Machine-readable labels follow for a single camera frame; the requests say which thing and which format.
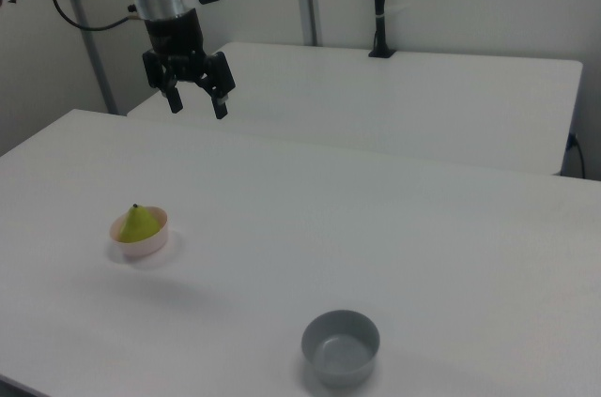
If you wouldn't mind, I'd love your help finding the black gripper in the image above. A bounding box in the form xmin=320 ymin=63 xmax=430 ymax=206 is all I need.
xmin=142 ymin=9 xmax=238 ymax=120

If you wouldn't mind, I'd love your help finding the green pear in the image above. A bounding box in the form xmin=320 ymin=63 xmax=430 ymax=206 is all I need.
xmin=116 ymin=202 xmax=163 ymax=244

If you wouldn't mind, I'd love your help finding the pink plastic bowl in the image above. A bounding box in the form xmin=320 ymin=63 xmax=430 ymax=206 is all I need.
xmin=109 ymin=206 xmax=169 ymax=258

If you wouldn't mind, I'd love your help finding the grey plastic bowl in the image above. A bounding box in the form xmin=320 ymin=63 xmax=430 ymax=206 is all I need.
xmin=300 ymin=309 xmax=381 ymax=388

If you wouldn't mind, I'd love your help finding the white side table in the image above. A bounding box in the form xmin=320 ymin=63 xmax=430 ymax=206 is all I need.
xmin=126 ymin=41 xmax=584 ymax=176

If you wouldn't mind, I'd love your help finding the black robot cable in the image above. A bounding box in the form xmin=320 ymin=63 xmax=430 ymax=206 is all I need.
xmin=52 ymin=0 xmax=145 ymax=32

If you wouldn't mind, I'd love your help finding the black cable at table side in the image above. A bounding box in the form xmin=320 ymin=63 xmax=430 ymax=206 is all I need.
xmin=565 ymin=132 xmax=587 ymax=178

